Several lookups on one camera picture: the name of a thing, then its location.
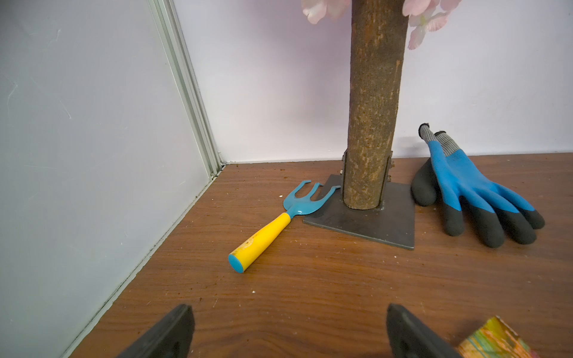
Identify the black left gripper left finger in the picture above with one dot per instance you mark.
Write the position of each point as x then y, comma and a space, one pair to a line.
170, 337

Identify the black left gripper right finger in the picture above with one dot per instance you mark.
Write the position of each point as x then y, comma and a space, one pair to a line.
410, 337

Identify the orange candy bag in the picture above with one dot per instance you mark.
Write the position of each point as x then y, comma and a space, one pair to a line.
495, 339

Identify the teal yellow garden fork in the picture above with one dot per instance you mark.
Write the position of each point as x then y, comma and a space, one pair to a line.
244, 255

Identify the blue black garden glove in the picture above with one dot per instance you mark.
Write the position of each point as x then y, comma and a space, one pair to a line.
449, 174

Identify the pink blossom artificial tree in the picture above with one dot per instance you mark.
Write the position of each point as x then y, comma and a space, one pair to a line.
381, 31

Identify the dark metal tree base plate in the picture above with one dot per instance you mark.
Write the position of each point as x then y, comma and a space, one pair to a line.
393, 223

